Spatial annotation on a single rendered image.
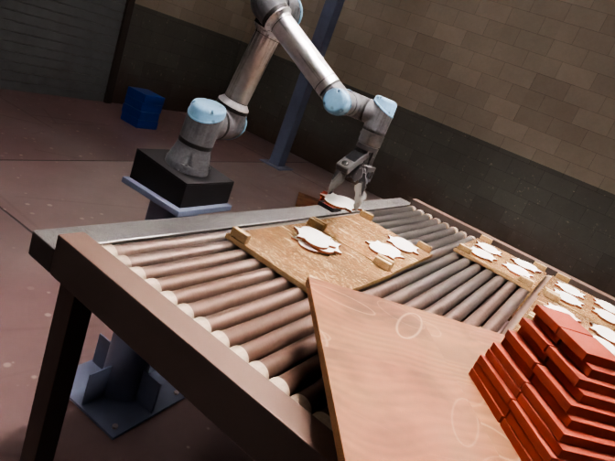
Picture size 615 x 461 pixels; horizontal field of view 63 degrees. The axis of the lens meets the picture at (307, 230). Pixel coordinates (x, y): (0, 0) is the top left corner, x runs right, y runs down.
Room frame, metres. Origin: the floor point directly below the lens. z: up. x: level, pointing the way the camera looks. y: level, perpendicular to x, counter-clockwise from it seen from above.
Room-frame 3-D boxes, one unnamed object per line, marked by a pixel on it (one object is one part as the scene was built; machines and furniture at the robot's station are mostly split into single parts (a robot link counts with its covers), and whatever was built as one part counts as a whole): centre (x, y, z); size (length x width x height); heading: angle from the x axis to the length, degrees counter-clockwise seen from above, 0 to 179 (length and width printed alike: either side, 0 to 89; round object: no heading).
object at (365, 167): (1.62, -0.08, 1.20); 0.09 x 0.08 x 0.12; 152
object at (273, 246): (1.37, -0.05, 0.93); 0.41 x 0.35 x 0.02; 152
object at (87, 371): (1.63, 0.46, 0.43); 0.38 x 0.38 x 0.87; 66
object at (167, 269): (1.76, -0.13, 0.90); 1.95 x 0.05 x 0.05; 153
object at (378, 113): (1.62, -0.08, 1.36); 0.09 x 0.08 x 0.11; 75
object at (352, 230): (1.74, -0.23, 0.93); 0.41 x 0.35 x 0.02; 153
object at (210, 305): (1.69, -0.26, 0.90); 1.95 x 0.05 x 0.05; 153
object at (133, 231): (1.84, 0.02, 0.88); 2.08 x 0.09 x 0.06; 153
